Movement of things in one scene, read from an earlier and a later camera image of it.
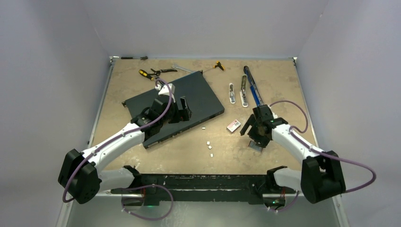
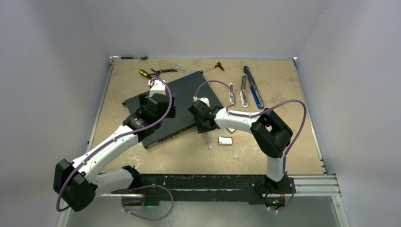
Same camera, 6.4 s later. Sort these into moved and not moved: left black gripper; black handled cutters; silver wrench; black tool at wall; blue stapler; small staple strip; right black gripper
Moved: left black gripper; right black gripper
Not moved: silver wrench; black tool at wall; small staple strip; blue stapler; black handled cutters
